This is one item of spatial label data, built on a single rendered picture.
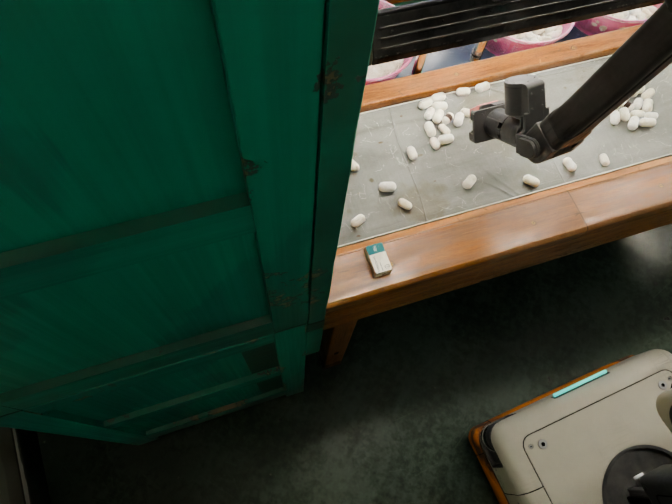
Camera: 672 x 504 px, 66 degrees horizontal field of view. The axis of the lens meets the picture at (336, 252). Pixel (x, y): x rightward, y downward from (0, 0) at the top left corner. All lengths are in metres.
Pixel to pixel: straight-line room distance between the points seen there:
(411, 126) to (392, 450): 0.99
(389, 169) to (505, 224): 0.27
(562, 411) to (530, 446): 0.14
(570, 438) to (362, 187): 0.89
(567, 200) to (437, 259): 0.32
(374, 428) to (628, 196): 0.98
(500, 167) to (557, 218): 0.17
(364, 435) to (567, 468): 0.58
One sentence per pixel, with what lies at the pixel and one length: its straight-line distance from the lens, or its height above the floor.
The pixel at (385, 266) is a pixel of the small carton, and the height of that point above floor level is 0.78.
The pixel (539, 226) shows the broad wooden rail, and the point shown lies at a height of 0.76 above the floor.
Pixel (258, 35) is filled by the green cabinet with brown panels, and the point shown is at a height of 1.48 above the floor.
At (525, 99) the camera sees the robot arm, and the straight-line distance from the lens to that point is 0.98.
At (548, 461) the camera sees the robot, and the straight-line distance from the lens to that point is 1.55.
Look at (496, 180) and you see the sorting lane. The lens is 1.18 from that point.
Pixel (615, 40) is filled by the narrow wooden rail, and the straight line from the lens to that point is 1.54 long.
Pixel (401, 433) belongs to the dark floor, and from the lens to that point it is 1.72.
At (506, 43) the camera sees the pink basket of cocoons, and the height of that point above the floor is 0.74.
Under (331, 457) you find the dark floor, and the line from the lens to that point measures 1.69.
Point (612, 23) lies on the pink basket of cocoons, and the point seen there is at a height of 0.75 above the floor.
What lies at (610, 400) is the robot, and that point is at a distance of 1.65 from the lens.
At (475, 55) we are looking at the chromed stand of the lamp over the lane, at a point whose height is 0.77.
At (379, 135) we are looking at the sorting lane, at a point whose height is 0.74.
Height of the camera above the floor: 1.69
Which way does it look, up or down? 67 degrees down
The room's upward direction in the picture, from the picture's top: 10 degrees clockwise
